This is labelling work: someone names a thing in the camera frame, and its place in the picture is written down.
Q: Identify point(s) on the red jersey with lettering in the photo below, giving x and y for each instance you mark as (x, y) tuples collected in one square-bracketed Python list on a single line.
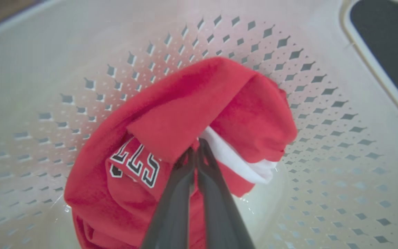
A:
[(185, 103)]

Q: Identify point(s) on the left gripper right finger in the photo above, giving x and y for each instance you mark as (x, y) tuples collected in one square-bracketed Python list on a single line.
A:
[(219, 214)]

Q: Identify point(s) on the cream perforated plastic laundry basket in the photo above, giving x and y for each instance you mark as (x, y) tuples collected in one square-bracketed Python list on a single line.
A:
[(47, 69)]

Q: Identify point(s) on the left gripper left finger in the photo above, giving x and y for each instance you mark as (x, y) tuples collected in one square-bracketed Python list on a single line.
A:
[(174, 207)]

